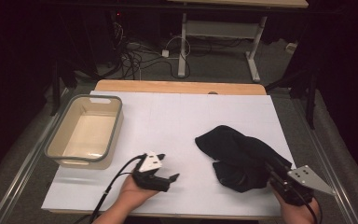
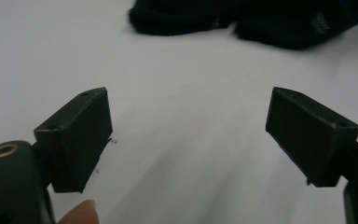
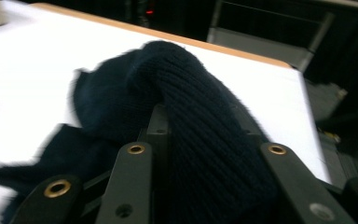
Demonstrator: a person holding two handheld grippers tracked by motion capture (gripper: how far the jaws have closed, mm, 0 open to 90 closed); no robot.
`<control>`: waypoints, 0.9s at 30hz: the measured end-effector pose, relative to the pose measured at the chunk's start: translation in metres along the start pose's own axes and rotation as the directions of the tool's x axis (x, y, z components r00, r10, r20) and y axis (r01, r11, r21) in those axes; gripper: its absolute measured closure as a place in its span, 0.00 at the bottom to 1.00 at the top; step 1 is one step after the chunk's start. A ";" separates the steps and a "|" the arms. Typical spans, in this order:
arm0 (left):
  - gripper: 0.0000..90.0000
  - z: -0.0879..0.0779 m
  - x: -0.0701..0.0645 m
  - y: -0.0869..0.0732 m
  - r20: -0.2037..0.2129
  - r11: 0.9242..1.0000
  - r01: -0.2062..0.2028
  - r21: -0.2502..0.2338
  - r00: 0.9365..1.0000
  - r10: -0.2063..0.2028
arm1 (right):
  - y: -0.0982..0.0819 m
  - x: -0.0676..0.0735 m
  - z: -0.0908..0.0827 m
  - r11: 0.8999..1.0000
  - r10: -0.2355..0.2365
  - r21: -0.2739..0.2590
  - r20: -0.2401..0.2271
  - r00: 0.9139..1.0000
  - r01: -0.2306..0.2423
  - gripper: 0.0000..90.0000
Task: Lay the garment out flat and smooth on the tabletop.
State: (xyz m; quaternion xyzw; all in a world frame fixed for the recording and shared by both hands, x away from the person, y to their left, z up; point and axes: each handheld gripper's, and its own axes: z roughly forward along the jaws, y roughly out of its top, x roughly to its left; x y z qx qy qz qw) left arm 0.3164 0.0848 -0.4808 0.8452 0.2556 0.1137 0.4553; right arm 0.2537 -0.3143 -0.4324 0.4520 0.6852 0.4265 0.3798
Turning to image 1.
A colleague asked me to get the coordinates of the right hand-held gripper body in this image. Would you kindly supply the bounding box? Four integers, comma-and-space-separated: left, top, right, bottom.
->
264, 158, 337, 207

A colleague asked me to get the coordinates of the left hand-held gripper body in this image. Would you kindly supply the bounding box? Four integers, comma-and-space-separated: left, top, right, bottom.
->
131, 151, 172, 192

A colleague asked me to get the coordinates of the black knit vest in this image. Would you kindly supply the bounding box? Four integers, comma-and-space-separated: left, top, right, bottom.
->
194, 124, 293, 194

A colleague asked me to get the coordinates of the beige plastic basket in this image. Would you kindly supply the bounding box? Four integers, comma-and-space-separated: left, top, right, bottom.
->
44, 94, 125, 171

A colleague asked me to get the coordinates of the person's left hand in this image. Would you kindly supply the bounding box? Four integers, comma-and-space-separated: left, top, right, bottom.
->
119, 175, 160, 213

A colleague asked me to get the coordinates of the person's right hand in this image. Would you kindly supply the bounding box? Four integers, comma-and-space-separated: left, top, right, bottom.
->
273, 189, 321, 224

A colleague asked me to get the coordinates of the light wooden table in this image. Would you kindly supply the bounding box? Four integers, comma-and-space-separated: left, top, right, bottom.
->
94, 79, 268, 96

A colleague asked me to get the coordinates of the black metal stand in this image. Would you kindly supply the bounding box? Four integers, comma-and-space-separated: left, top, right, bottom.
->
265, 69, 318, 130
50, 59, 78, 117

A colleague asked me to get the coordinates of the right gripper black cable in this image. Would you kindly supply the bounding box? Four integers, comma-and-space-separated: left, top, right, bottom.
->
292, 189, 323, 224

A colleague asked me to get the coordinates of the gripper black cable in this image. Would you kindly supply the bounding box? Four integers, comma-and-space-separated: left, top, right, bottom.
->
292, 189, 323, 224
88, 153, 147, 224

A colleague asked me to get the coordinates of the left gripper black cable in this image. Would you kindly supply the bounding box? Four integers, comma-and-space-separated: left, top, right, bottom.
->
88, 153, 147, 224

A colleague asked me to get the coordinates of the metal floor rail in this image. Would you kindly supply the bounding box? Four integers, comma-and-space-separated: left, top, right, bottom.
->
293, 99, 358, 224
0, 88, 71, 224

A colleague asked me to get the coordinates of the tangle of black cables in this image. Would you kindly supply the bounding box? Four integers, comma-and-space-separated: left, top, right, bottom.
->
111, 21, 191, 80

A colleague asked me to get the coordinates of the white floor cable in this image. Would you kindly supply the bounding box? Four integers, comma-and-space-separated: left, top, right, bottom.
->
164, 35, 192, 61

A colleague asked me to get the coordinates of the white metal desk frame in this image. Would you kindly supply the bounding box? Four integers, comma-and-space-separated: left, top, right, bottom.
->
167, 0, 310, 83

